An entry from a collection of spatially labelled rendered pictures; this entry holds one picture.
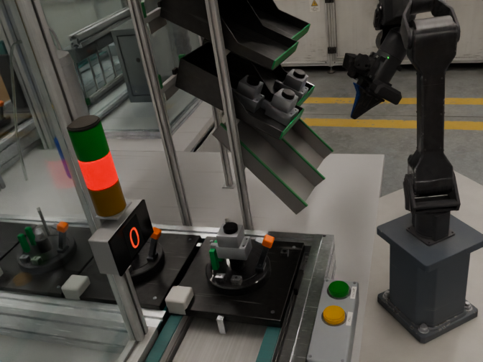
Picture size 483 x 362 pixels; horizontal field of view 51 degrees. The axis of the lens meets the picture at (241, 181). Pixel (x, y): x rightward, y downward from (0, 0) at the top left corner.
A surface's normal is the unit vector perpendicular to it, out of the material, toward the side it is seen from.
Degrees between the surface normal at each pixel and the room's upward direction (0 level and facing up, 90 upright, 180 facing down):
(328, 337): 0
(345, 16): 90
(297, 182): 45
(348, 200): 0
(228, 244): 90
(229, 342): 0
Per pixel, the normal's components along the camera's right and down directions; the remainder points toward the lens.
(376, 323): -0.14, -0.85
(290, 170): 0.52, -0.52
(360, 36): -0.35, 0.52
